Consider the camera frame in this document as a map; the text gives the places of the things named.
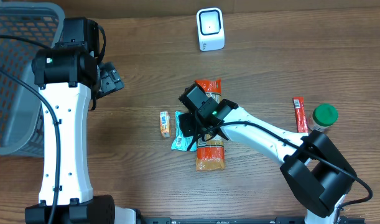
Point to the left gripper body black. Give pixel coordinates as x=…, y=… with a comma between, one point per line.
x=112, y=80

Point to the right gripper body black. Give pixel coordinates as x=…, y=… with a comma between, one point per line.
x=189, y=127

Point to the light blue tissue pack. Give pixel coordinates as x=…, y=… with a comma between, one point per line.
x=180, y=142

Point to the red and tan cracker package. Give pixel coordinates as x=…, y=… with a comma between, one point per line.
x=211, y=153

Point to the red snack stick package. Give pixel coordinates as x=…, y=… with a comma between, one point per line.
x=301, y=119

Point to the green lid jar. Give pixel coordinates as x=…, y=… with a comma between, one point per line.
x=322, y=117

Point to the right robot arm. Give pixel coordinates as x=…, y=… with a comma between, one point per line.
x=317, y=173

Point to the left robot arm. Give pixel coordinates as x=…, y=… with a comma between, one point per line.
x=70, y=77

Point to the white barcode scanner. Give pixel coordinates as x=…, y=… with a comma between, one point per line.
x=210, y=27

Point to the grey plastic shopping basket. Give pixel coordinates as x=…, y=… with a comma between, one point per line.
x=23, y=26

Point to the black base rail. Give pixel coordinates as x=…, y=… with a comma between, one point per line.
x=167, y=220

